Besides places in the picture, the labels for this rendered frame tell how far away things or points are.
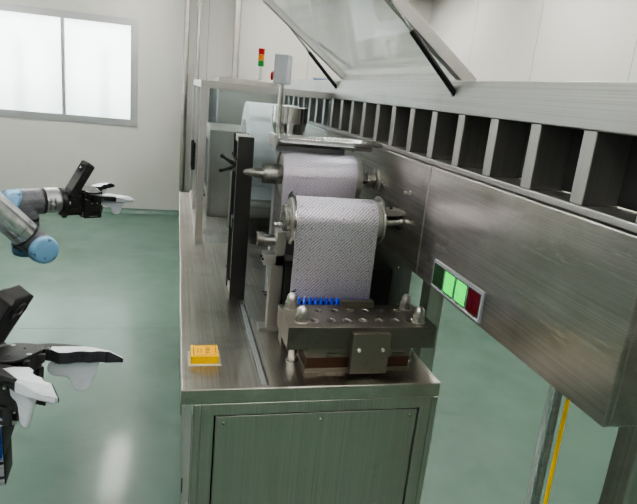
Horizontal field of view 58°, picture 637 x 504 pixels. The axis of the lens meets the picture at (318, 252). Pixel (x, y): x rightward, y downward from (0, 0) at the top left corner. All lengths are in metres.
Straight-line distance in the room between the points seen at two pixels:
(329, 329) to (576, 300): 0.65
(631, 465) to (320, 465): 0.74
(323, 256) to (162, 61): 5.63
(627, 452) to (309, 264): 0.87
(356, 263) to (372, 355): 0.28
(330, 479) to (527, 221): 0.86
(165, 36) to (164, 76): 0.43
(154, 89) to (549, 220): 6.24
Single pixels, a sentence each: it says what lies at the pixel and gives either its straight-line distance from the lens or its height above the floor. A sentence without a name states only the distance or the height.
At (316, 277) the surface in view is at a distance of 1.61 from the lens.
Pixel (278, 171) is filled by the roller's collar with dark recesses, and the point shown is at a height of 1.35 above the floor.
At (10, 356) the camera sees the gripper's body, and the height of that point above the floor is 1.25.
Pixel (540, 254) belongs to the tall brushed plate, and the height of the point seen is 1.35.
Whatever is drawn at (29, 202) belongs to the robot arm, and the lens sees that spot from 1.81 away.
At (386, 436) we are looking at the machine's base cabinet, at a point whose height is 0.75.
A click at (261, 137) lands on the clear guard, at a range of 2.55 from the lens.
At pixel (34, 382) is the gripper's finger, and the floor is 1.25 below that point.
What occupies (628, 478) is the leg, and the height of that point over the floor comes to 0.98.
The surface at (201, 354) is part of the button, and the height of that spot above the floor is 0.92.
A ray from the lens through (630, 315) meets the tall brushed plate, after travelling 0.96.
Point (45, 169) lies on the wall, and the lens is 7.28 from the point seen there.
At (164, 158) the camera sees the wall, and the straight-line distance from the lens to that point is 7.11.
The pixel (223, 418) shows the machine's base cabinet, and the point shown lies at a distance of 1.46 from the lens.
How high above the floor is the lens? 1.59
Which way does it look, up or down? 15 degrees down
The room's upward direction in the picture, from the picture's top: 6 degrees clockwise
